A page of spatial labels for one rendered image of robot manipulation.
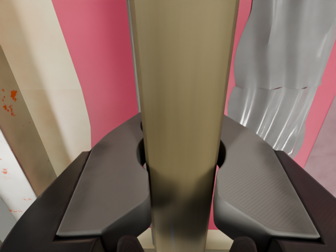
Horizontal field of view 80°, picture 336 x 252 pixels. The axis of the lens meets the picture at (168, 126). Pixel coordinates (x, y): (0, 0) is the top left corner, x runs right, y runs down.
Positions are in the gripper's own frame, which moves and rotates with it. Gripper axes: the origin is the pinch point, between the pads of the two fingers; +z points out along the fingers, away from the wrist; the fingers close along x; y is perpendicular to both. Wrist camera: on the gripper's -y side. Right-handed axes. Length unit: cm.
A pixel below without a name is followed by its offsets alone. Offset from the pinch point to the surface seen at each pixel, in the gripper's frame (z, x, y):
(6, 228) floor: 101, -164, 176
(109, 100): 5.3, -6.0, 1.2
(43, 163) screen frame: 4.3, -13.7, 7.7
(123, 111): 5.3, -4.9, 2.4
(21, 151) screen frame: 2.6, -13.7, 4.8
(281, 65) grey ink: 4.9, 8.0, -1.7
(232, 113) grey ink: 5.2, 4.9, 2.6
